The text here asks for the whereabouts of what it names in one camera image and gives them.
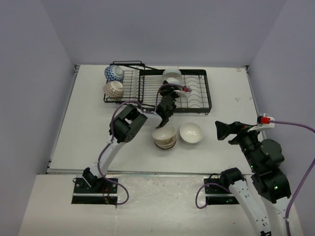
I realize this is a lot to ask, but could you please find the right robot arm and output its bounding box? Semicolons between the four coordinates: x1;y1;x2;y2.
215;121;291;236

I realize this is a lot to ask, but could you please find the beige bowl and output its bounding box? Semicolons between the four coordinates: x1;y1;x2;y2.
154;140;177;148
152;125;177;145

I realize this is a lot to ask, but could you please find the blue zigzag patterned bowl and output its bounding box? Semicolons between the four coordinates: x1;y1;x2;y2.
104;65;125;83

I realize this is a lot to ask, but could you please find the light blue bowl front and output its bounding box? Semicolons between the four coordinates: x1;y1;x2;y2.
179;122;203;144

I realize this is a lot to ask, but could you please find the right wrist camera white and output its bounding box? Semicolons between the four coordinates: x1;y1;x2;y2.
248;113;275;132

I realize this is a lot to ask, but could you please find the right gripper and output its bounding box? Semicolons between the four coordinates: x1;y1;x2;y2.
215;120;263;170

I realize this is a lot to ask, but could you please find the black bowl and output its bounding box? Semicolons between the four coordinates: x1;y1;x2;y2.
158;147;173;151

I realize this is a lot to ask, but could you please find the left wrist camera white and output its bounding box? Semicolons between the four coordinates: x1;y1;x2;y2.
174;86;192;98

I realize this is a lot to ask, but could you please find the light blue bowl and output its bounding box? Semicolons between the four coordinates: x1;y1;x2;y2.
163;77;183;92
179;122;203;144
162;68;182;80

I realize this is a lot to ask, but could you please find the black wire dish rack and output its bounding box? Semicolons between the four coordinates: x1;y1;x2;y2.
103;60;212;114

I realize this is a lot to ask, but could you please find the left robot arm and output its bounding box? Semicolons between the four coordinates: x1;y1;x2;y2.
82;84;183;193

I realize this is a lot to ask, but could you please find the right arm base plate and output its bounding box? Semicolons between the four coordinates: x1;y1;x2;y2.
204;173;239;205

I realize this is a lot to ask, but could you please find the brown floral patterned bowl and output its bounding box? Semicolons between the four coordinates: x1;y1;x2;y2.
103;81;124;100

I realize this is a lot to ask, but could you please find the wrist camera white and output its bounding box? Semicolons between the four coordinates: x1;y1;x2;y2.
174;86;192;98
248;113;275;132

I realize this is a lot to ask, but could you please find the beige bowl front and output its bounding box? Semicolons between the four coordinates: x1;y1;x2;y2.
154;140;177;148

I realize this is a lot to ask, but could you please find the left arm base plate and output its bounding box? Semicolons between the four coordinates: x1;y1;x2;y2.
71;177;118;205

